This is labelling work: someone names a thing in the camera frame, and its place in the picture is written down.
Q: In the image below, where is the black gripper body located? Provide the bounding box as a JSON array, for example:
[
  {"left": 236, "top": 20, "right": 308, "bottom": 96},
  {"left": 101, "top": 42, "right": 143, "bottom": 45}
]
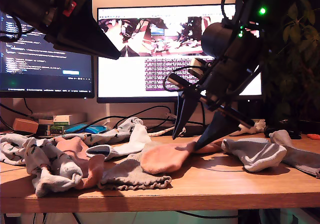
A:
[{"left": 164, "top": 56, "right": 256, "bottom": 130}]

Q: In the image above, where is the pink sock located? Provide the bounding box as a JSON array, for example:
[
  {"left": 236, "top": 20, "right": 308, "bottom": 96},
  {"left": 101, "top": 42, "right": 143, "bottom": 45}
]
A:
[
  {"left": 139, "top": 140, "right": 224, "bottom": 175},
  {"left": 54, "top": 136, "right": 105, "bottom": 191}
]

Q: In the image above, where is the grey frilly cuff sock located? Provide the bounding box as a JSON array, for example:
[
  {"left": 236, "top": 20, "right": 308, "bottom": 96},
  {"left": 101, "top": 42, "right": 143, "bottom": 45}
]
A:
[
  {"left": 269, "top": 129, "right": 320, "bottom": 179},
  {"left": 97, "top": 141, "right": 173, "bottom": 191}
]

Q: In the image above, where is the white game controller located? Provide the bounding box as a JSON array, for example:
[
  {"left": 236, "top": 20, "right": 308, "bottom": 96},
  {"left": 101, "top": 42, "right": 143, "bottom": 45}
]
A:
[{"left": 228, "top": 123, "right": 257, "bottom": 137}]

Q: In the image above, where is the black monitor stand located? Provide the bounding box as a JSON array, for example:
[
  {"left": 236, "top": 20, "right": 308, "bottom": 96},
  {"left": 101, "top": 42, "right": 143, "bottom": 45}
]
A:
[{"left": 147, "top": 102, "right": 210, "bottom": 138}]

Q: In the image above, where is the white patterned item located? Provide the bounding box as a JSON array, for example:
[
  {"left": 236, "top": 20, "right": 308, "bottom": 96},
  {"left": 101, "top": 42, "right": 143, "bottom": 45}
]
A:
[{"left": 253, "top": 118, "right": 266, "bottom": 134}]

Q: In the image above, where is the monitor with dark code screen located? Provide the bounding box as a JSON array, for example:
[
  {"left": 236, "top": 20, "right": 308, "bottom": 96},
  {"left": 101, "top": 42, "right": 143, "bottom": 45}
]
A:
[{"left": 0, "top": 0, "right": 95, "bottom": 100}]

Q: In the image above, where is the monitor with bright white screen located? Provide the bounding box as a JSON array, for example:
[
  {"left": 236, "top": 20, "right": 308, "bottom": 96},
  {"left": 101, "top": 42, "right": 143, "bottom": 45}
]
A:
[{"left": 96, "top": 3, "right": 263, "bottom": 104}]

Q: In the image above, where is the black flat device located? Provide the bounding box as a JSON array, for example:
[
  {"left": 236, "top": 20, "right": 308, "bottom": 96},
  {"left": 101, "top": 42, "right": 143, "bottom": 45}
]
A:
[{"left": 263, "top": 125, "right": 302, "bottom": 140}]

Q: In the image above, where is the white and green box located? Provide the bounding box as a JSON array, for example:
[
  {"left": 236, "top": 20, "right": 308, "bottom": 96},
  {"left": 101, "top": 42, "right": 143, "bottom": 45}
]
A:
[{"left": 52, "top": 114, "right": 73, "bottom": 127}]

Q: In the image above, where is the dark green box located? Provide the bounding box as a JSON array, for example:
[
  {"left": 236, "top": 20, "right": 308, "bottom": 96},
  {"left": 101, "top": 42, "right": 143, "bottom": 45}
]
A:
[{"left": 37, "top": 123, "right": 66, "bottom": 137}]

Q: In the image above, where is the blue plastic pack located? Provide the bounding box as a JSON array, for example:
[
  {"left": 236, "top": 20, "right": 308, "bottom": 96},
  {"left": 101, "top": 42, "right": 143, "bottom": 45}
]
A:
[{"left": 64, "top": 123, "right": 108, "bottom": 135}]

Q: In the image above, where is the green leafy houseplant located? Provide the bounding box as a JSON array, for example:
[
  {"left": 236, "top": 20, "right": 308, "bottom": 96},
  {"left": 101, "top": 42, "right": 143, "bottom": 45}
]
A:
[{"left": 259, "top": 0, "right": 320, "bottom": 125}]

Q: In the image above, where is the black desk cable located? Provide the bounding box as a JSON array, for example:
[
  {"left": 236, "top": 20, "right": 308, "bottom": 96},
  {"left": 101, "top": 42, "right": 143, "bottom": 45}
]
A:
[
  {"left": 174, "top": 210, "right": 240, "bottom": 220},
  {"left": 84, "top": 105, "right": 173, "bottom": 131},
  {"left": 0, "top": 98, "right": 35, "bottom": 132}
]

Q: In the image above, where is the arm grey camera box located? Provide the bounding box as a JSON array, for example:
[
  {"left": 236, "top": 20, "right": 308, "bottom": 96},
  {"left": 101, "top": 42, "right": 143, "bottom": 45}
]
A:
[{"left": 188, "top": 58, "right": 209, "bottom": 78}]

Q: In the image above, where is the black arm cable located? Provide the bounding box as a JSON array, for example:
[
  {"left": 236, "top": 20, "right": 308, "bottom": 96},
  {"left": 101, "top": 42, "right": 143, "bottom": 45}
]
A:
[{"left": 221, "top": 0, "right": 240, "bottom": 22}]

